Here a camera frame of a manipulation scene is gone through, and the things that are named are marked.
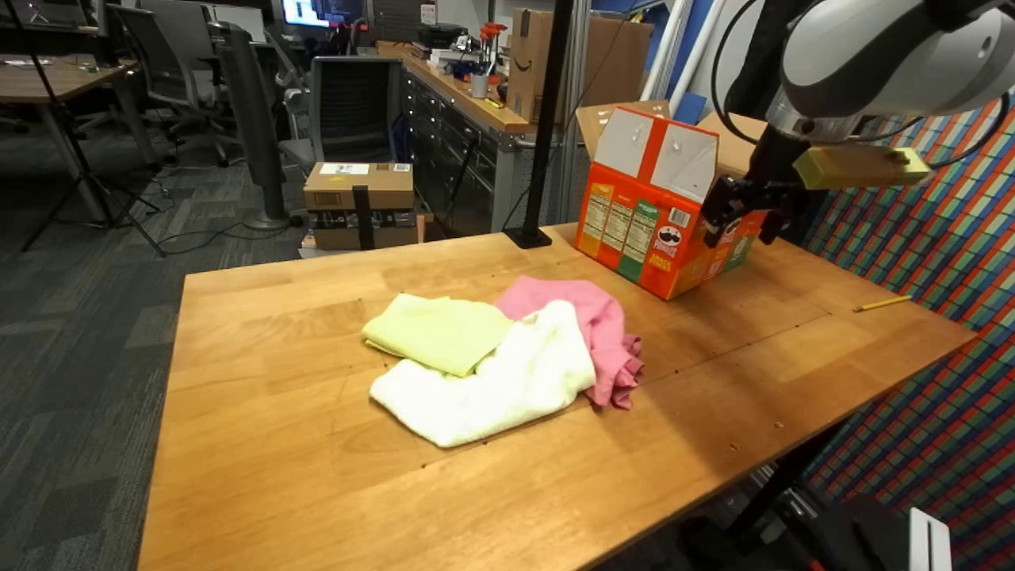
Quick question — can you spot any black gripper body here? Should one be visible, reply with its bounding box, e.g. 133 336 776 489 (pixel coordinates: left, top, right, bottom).
705 173 832 219

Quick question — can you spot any pink cloth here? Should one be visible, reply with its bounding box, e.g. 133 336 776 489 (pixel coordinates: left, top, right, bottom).
491 277 646 412

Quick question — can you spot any white cloth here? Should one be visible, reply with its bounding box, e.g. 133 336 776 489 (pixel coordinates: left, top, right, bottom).
363 298 598 451

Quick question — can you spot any yellow cloth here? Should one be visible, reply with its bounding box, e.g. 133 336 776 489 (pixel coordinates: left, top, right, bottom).
358 291 516 382

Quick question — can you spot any orange Pringles cardboard box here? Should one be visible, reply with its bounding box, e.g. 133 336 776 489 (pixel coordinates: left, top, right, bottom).
569 99 770 303

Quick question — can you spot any large brown cardboard box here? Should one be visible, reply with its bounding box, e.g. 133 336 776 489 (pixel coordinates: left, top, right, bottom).
505 8 653 124

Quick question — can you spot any plain brown box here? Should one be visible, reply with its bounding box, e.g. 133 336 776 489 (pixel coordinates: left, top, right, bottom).
298 206 435 257

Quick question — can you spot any small labelled cardboard box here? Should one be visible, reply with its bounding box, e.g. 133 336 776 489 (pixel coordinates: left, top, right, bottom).
301 160 417 215

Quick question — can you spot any black box cabinet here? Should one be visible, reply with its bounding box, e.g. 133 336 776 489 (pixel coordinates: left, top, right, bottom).
309 55 404 166

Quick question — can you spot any yellow pencil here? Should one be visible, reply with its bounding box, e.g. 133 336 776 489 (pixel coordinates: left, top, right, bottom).
852 291 914 315

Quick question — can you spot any white pipe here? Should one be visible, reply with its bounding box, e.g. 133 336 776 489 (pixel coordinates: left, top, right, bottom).
673 0 735 106
641 0 694 106

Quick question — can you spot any multicoloured patterned screen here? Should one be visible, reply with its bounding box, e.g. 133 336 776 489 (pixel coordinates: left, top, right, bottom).
779 90 1015 571

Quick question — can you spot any black vertical pole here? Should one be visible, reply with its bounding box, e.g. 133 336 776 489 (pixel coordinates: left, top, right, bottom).
501 0 579 252

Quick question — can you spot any workbench with drawers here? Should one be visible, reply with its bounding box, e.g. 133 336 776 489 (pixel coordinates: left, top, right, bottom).
374 37 595 239

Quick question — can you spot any black equipment under table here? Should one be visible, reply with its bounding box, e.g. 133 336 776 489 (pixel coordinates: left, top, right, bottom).
676 462 954 571

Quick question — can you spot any lit computer monitor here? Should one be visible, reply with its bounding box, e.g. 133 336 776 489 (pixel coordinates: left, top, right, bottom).
280 0 366 31

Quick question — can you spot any grey office chair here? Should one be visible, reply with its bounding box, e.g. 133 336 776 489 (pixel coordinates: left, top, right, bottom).
103 0 234 168

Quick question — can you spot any black tripod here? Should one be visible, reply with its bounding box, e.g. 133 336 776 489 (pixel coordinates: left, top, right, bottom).
0 0 170 257

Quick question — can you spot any brown office desk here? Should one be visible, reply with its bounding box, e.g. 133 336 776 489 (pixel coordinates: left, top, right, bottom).
0 52 145 195

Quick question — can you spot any tan wrist camera block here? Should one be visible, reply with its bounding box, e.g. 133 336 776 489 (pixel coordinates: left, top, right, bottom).
790 143 931 195

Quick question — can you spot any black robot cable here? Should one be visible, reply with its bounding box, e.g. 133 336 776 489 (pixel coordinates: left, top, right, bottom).
706 0 763 120

